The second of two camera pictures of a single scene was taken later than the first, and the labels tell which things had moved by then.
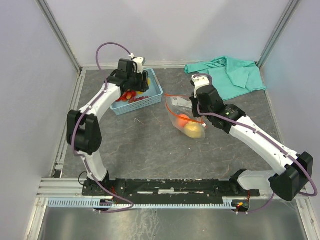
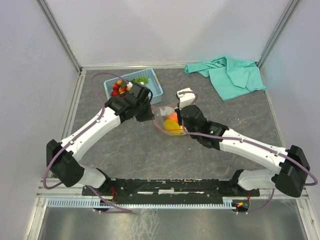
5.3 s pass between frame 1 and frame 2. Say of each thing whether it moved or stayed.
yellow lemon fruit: moved
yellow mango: moved
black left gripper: moved
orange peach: moved
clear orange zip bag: moved
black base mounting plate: stayed
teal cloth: stayed
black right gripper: moved
